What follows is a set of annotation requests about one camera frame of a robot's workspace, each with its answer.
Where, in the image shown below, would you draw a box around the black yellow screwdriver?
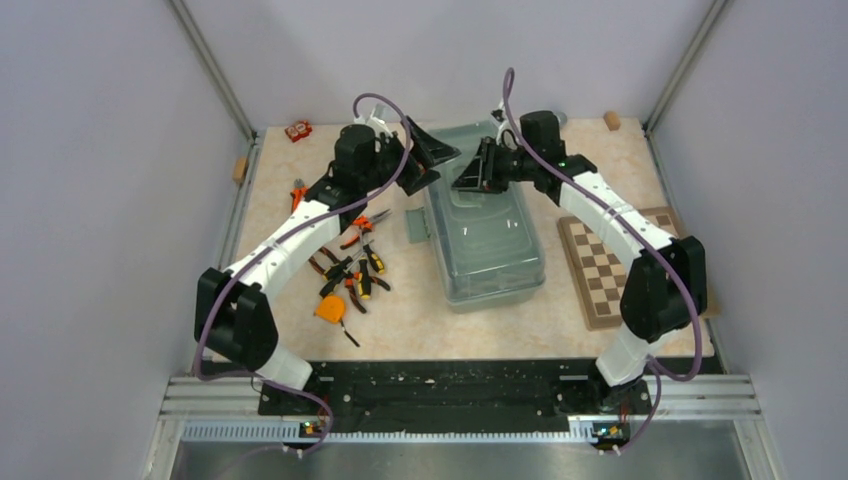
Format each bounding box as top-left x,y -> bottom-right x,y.
357,259 -> 372,299
363,243 -> 386,274

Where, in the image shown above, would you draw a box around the purple cable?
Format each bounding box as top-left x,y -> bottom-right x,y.
192,92 -> 415,458
501,67 -> 705,455

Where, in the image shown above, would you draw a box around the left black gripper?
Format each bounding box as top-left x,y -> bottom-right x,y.
360,116 -> 460,195

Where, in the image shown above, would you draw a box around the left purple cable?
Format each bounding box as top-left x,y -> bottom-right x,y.
192,92 -> 415,458

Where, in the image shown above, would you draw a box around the orange tape measure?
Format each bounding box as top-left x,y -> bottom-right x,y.
313,294 -> 361,348

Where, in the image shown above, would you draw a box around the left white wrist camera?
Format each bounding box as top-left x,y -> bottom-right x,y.
355,103 -> 394,137

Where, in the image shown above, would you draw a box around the silver metal cylinder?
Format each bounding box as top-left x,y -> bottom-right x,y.
554,111 -> 568,129

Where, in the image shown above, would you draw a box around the green plastic toolbox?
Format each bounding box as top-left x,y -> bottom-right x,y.
405,123 -> 545,314

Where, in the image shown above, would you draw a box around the orange diagonal cutting pliers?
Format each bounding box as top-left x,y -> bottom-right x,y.
290,178 -> 309,212

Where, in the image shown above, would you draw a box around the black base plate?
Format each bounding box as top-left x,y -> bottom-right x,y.
258,358 -> 650,434

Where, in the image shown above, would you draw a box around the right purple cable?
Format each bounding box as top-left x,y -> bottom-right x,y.
501,67 -> 705,455

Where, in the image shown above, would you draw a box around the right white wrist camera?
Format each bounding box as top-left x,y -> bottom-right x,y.
490,103 -> 519,148

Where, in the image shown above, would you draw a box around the wooden block back right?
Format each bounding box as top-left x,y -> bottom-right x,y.
603,110 -> 622,131

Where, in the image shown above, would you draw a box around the wooden chessboard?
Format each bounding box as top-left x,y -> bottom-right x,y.
557,206 -> 720,332

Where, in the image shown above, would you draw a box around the wooden block left edge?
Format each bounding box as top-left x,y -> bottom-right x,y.
231,157 -> 249,185

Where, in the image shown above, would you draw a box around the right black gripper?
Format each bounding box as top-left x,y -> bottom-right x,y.
450,138 -> 537,196

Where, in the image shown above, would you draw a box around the orange long nose pliers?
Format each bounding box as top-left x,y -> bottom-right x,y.
340,209 -> 391,250

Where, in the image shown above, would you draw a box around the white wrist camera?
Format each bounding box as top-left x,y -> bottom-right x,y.
355,103 -> 394,137
490,103 -> 519,148

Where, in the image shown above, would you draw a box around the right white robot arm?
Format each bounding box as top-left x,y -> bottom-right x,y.
452,107 -> 708,412

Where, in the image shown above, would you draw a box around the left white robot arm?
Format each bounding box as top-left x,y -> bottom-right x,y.
194,119 -> 460,414

